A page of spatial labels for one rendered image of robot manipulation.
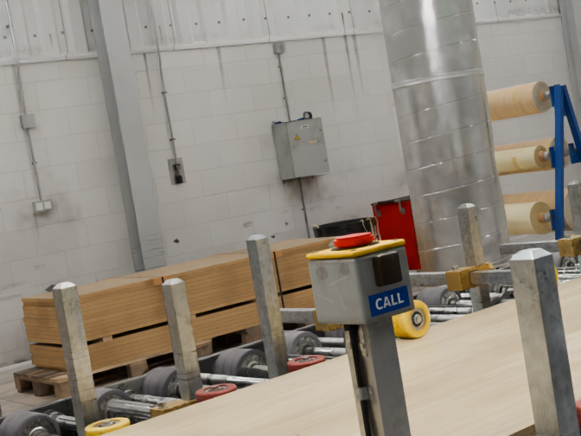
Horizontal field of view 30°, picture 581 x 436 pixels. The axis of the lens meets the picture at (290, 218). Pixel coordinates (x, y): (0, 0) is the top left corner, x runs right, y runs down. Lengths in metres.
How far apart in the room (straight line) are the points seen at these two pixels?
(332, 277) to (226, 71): 8.66
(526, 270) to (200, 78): 8.36
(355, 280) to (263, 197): 8.72
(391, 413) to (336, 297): 0.13
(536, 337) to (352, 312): 0.29
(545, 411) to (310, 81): 9.00
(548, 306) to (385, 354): 0.26
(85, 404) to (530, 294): 1.10
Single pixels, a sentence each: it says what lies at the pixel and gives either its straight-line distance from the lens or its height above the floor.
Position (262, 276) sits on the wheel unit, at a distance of 2.33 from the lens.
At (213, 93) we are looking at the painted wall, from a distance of 9.56.
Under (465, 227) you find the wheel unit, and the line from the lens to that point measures 2.80.
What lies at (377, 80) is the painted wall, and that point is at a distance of 10.68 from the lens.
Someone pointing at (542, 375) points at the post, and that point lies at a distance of 1.26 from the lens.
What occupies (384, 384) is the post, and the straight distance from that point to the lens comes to 1.06.
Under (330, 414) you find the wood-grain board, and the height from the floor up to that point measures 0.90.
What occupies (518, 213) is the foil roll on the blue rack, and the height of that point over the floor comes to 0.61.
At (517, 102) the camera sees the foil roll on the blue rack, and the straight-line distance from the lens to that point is 8.81.
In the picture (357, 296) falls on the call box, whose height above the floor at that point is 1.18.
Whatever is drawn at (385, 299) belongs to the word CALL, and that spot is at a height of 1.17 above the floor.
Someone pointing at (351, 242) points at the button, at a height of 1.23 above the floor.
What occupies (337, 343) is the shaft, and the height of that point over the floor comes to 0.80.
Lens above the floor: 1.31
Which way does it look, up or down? 3 degrees down
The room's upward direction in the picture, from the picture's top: 9 degrees counter-clockwise
